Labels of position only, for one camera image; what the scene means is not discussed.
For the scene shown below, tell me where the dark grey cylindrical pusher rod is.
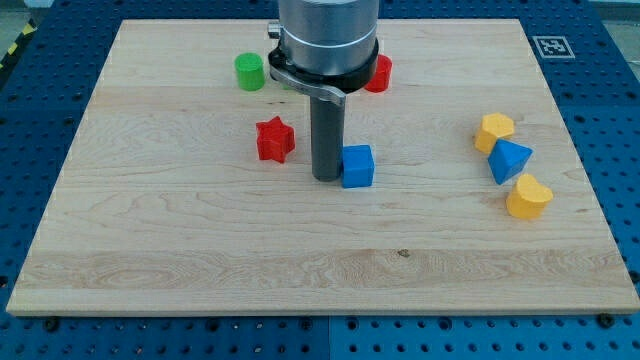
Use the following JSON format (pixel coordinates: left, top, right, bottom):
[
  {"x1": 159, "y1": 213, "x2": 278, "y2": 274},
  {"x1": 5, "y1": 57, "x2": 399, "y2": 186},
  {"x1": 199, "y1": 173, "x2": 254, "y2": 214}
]
[{"x1": 310, "y1": 97, "x2": 345, "y2": 182}]

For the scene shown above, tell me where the black clamp ring with lever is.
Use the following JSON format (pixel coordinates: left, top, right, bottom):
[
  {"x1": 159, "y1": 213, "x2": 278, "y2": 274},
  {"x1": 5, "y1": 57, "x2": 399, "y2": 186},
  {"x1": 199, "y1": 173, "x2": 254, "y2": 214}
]
[{"x1": 267, "y1": 22, "x2": 379, "y2": 107}]

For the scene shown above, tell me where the red star block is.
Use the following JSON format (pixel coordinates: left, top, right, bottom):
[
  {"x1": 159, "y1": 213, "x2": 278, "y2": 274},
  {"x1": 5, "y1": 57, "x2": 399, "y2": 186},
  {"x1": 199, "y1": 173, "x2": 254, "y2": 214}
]
[{"x1": 256, "y1": 116, "x2": 296, "y2": 163}]

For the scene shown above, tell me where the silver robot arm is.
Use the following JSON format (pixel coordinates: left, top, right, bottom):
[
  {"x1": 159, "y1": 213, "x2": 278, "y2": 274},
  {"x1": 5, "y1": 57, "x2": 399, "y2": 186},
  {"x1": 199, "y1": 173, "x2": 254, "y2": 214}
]
[{"x1": 268, "y1": 0, "x2": 379, "y2": 182}]

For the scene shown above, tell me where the red cylinder block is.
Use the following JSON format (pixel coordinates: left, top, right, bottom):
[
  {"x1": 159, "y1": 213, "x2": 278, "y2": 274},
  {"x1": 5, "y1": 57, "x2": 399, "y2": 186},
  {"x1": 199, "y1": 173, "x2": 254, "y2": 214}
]
[{"x1": 364, "y1": 54, "x2": 393, "y2": 93}]

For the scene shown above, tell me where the blue cube block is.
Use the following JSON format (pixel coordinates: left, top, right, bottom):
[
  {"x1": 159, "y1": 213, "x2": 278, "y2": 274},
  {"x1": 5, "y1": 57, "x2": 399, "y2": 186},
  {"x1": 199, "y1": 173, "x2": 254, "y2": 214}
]
[{"x1": 342, "y1": 144, "x2": 375, "y2": 188}]

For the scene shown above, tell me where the green cylinder block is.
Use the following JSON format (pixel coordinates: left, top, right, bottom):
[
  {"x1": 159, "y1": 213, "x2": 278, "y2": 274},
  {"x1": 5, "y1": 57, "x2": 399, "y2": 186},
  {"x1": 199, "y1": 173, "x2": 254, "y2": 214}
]
[{"x1": 234, "y1": 52, "x2": 265, "y2": 91}]

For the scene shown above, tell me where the wooden board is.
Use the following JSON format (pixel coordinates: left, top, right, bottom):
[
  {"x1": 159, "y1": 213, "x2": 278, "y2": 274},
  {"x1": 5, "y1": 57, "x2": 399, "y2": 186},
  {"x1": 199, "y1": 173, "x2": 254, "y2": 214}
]
[{"x1": 7, "y1": 19, "x2": 639, "y2": 317}]

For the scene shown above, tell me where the yellow pentagon block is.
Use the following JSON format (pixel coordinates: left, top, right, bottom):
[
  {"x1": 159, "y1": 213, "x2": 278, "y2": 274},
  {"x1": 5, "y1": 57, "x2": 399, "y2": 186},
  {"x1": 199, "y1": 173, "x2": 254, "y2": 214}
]
[{"x1": 474, "y1": 113, "x2": 515, "y2": 154}]

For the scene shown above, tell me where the blue triangle block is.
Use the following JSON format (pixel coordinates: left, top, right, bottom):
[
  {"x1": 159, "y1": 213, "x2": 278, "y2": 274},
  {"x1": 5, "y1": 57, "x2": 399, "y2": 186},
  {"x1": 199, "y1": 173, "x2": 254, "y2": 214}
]
[{"x1": 488, "y1": 139, "x2": 533, "y2": 184}]

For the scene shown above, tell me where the yellow heart block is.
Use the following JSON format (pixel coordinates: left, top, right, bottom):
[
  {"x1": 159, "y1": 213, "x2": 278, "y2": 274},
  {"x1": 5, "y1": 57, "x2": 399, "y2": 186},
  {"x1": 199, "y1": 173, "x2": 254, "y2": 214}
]
[{"x1": 506, "y1": 173, "x2": 554, "y2": 220}]

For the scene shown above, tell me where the white fiducial marker tag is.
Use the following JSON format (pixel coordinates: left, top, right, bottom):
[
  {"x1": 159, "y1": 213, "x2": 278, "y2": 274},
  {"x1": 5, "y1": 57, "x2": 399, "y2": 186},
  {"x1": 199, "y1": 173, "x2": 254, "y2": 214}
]
[{"x1": 532, "y1": 35, "x2": 575, "y2": 59}]

